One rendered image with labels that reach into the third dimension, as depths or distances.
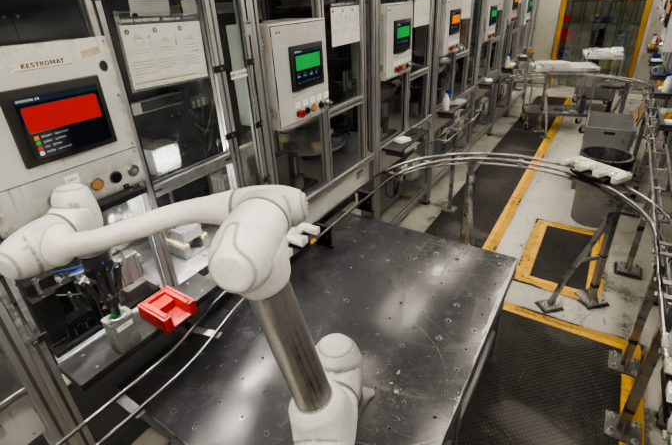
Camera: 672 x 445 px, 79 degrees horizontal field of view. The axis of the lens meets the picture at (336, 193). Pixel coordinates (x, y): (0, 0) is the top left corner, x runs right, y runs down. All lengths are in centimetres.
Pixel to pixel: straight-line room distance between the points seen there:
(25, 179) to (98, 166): 19
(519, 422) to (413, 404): 97
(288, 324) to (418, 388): 72
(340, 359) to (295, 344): 31
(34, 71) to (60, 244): 47
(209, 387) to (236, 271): 89
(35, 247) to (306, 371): 69
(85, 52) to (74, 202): 43
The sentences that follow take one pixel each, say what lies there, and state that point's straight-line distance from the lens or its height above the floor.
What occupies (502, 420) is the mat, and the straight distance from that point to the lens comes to 239.
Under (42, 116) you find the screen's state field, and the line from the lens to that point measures 132.
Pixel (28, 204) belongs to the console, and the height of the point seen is 144.
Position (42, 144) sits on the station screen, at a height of 159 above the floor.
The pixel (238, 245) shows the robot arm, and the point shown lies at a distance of 80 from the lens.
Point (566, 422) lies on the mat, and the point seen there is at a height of 1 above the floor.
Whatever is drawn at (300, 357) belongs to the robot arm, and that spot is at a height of 115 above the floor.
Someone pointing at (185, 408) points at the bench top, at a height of 68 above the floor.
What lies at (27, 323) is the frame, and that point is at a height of 110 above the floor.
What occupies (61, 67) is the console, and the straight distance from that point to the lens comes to 136.
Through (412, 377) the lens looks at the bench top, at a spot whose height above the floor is 68.
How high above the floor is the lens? 191
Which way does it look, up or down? 26 degrees down
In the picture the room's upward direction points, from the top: 3 degrees counter-clockwise
